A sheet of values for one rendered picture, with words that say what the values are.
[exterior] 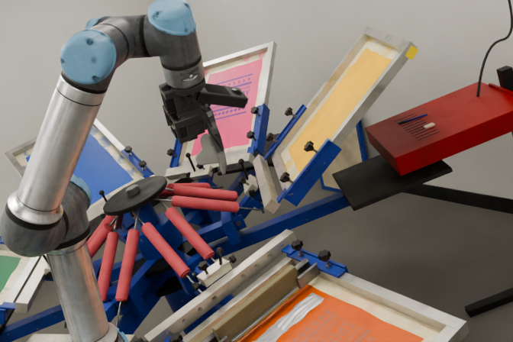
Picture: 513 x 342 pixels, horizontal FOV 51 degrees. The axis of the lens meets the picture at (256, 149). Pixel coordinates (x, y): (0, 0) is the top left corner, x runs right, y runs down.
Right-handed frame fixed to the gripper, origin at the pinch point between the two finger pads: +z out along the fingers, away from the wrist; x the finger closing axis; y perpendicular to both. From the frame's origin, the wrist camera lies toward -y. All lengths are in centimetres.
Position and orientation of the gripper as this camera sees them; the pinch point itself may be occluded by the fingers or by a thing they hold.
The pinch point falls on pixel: (212, 153)
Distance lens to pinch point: 115.8
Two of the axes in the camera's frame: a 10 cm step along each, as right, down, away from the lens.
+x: 4.5, 5.6, -6.9
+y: -8.8, 3.7, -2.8
